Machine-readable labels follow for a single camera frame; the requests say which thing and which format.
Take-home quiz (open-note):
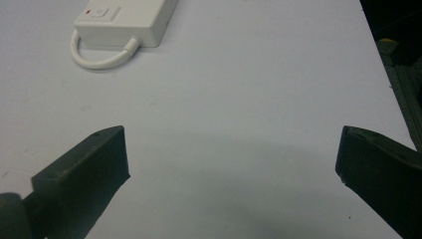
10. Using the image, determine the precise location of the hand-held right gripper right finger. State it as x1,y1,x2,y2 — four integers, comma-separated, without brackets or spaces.
334,124,422,239

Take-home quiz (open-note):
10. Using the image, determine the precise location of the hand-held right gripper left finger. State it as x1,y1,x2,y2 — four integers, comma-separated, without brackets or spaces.
22,124,131,239

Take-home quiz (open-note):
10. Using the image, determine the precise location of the white power strip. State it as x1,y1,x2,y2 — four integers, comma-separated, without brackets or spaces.
73,0,180,48

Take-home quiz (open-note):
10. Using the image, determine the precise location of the white power strip cable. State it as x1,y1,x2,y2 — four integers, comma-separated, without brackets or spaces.
70,29,143,71

